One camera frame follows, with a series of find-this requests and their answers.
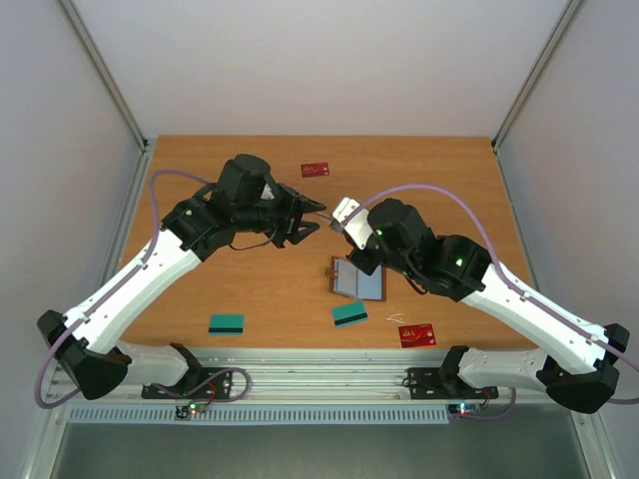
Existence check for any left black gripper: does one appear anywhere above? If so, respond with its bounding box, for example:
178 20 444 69
236 183 326 248

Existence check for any brown leather card holder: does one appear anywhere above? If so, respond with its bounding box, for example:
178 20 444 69
324 256 386 301

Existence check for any teal card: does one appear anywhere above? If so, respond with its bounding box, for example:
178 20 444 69
208 313 245 335
331 301 368 327

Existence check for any white card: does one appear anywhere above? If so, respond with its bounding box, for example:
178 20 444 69
315 212 344 235

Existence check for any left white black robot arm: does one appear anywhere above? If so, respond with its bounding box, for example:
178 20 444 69
37 154 325 400

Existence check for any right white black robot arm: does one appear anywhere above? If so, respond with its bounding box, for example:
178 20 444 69
331 199 629 414

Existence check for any red card far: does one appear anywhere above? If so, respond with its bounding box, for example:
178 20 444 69
301 162 329 179

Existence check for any red VIP card near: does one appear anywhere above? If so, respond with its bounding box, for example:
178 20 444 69
398 323 436 348

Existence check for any right small circuit board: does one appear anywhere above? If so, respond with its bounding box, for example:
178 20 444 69
448 402 483 417

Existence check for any small circuit board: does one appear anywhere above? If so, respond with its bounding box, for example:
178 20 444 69
175 402 208 420
448 402 483 417

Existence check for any left small circuit board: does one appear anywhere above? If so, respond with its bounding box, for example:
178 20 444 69
175 402 208 420

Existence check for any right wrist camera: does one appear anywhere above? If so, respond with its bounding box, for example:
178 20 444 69
330 197 373 250

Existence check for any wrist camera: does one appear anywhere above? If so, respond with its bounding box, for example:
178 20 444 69
260 183 279 202
330 197 373 250

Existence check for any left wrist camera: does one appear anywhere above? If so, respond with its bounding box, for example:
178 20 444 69
260 183 279 202

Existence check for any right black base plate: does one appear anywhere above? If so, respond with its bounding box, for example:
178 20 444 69
402 367 499 400

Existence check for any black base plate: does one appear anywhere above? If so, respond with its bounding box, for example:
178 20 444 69
402 367 499 400
141 367 234 400

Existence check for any grey slotted cable duct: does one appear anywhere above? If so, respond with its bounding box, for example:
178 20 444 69
67 404 448 426

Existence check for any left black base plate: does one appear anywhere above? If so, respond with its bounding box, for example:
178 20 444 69
141 367 234 400

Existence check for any left aluminium corner post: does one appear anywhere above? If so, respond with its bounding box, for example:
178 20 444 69
57 0 148 152

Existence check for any aluminium corner post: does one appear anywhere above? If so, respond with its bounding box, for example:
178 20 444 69
491 0 587 155
57 0 148 152

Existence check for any right aluminium corner post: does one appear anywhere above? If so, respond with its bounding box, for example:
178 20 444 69
491 0 587 155

